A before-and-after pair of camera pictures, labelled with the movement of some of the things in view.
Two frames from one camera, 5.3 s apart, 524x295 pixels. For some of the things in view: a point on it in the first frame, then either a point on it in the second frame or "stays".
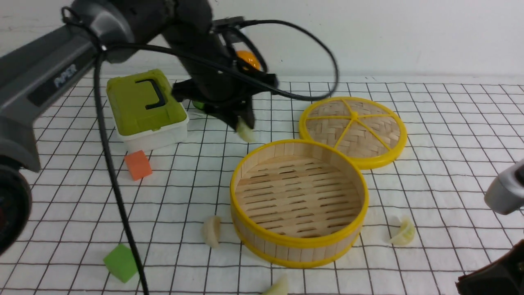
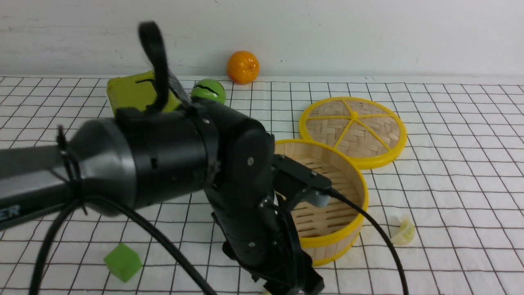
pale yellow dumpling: [406, 235] stays
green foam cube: [120, 262] stays
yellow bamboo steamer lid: [367, 131] stays
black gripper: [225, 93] → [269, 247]
